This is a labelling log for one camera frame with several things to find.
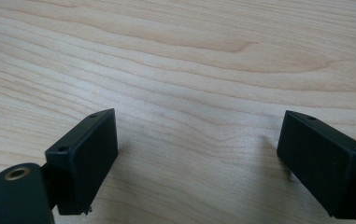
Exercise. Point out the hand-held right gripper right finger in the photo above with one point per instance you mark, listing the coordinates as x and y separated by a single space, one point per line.
325 165

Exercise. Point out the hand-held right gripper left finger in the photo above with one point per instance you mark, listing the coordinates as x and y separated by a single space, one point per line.
82 161

